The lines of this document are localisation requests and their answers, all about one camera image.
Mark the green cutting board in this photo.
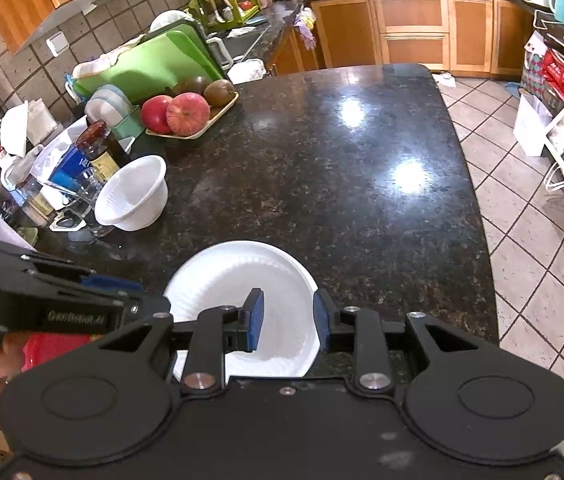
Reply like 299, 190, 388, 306
72, 20, 224, 103

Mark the red apple right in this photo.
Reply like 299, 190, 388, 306
166, 92, 210, 138

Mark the blue white carton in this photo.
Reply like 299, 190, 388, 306
49, 146, 90, 192

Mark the kiwi fruit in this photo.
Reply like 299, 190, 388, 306
203, 79, 236, 108

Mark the clear glass cup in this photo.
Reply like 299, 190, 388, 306
66, 167, 113, 238

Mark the red apple left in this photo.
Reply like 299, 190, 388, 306
141, 94, 172, 136

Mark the white bowl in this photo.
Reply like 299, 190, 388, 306
162, 239, 322, 384
94, 155, 168, 232

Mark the white plastic tray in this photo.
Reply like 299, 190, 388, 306
49, 209, 86, 233

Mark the red apple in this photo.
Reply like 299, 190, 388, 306
141, 94, 172, 136
166, 92, 210, 138

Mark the magenta plastic plate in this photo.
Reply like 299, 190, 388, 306
22, 333, 101, 372

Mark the dark sauce jar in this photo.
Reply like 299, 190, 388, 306
76, 120, 131, 182

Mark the fruit tray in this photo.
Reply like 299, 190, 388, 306
141, 92, 239, 140

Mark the clear jar yellow label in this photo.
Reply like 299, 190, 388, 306
1, 158, 56, 228

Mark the green dish rack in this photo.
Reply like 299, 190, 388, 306
189, 0, 260, 32

